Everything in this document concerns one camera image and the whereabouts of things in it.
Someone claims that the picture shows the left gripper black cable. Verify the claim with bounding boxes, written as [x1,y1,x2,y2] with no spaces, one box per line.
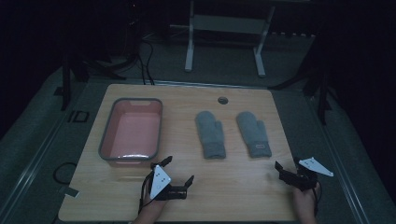
[137,169,156,216]

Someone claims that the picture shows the white metal stand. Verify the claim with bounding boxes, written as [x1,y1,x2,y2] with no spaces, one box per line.
[184,0,276,78]

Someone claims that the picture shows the grey mitten with label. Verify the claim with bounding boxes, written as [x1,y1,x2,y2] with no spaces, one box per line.
[235,110,273,159]

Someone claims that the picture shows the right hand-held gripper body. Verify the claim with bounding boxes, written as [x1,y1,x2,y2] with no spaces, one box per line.
[278,157,334,191]

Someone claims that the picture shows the person's left hand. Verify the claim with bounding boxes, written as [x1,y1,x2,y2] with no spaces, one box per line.
[139,189,171,220]

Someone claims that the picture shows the person's right hand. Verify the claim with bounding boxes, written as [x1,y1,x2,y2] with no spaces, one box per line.
[291,182,321,218]

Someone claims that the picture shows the pink basin with grey rim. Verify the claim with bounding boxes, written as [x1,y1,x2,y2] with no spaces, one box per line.
[98,97,163,168]

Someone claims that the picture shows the black cable loop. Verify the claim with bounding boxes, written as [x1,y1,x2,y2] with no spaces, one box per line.
[52,161,78,186]

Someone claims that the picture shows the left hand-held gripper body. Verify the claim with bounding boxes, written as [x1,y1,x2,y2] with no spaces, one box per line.
[148,163,189,202]

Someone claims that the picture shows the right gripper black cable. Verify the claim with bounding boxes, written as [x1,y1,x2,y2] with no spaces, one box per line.
[312,182,322,217]

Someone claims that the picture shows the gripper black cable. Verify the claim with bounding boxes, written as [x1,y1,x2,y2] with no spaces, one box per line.
[137,169,156,216]
[312,182,322,217]

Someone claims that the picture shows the black tripod stand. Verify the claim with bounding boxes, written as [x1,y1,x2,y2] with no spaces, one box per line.
[269,29,333,126]
[60,50,139,112]

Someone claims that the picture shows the plain grey mitten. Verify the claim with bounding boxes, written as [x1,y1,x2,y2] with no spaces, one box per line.
[194,110,227,161]

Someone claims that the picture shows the black floor cables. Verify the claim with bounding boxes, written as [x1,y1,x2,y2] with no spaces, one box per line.
[136,40,156,86]

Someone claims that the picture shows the grey tape piece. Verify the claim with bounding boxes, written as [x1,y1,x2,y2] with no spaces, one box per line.
[58,186,80,199]

